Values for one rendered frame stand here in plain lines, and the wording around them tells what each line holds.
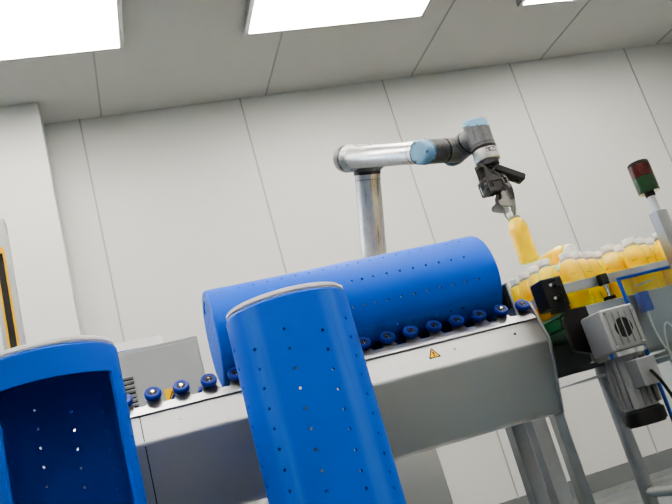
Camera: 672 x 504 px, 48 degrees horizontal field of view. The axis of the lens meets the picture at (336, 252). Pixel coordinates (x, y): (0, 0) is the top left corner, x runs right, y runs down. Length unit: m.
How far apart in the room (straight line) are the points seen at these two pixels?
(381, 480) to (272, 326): 0.39
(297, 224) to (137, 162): 1.20
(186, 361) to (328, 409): 2.25
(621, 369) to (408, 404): 0.59
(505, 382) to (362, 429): 0.79
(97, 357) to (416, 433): 0.98
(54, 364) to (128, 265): 3.68
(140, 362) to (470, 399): 1.95
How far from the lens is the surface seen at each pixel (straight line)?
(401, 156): 2.83
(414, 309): 2.25
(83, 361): 1.62
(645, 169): 2.44
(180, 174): 5.50
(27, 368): 1.61
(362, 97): 6.03
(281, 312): 1.62
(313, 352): 1.61
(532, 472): 2.50
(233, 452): 2.09
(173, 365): 3.79
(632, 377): 2.23
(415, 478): 3.05
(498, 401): 2.32
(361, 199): 3.26
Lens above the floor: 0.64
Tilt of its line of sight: 15 degrees up
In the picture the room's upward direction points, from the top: 16 degrees counter-clockwise
